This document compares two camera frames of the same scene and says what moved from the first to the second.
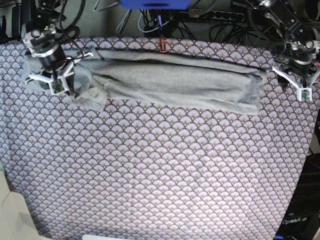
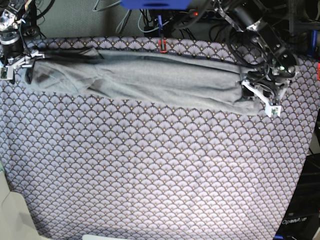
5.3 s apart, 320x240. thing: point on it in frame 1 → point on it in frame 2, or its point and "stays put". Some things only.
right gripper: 309,76 → 266,86
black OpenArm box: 301,218 stays put
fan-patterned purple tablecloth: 141,170 stays put
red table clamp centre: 164,51 stays put
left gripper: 63,75 → 24,61
